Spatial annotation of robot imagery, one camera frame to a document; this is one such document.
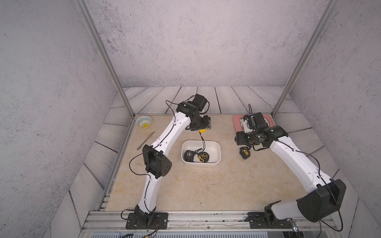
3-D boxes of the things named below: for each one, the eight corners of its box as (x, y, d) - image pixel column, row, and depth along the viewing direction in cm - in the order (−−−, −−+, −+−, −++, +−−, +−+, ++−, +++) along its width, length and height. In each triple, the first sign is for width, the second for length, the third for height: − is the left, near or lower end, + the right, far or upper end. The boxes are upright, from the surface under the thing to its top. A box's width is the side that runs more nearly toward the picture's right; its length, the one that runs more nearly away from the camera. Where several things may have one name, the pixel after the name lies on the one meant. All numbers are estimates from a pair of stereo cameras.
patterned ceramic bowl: (135, 129, 115) (133, 125, 111) (139, 120, 122) (137, 115, 118) (150, 129, 115) (148, 125, 111) (152, 120, 122) (151, 115, 118)
